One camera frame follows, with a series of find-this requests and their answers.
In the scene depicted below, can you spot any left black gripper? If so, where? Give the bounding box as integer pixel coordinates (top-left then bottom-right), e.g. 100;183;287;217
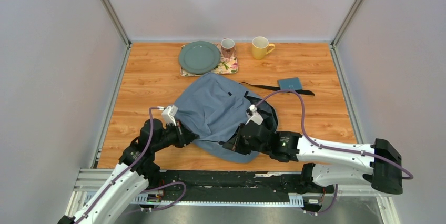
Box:
152;119;198;152

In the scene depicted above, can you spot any blue fabric backpack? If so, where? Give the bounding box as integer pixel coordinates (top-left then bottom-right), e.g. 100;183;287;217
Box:
173;73;316;164

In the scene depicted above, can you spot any teal wallet notebook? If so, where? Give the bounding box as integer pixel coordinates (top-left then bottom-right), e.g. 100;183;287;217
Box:
277;77;302;91

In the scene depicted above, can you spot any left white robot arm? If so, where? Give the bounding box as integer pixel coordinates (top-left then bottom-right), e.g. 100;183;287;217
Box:
59;105;198;223

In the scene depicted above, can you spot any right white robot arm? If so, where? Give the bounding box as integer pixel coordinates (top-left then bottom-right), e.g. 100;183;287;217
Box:
223;105;403;195

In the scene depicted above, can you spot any floral serving tray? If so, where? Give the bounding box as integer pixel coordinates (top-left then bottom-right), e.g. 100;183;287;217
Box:
179;43;238;77

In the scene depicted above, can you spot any green ceramic plate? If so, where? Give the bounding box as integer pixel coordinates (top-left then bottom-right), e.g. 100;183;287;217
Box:
178;41;220;74

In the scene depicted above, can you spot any yellow ceramic mug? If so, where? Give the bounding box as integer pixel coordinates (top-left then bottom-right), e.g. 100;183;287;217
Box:
251;36;276;60

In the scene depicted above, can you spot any pink patterned mug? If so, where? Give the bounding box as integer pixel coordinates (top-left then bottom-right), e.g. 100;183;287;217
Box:
220;38;236;58

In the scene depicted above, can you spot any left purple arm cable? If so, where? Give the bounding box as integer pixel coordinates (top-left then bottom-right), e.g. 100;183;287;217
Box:
73;106;187;224

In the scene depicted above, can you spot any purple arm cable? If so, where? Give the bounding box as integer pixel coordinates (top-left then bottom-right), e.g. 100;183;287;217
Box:
254;90;414;216
73;106;187;224

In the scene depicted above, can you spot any aluminium frame rail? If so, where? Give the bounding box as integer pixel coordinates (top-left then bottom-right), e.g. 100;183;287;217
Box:
67;166;400;223

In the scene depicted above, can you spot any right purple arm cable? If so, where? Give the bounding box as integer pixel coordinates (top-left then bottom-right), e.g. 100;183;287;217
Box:
254;90;414;216

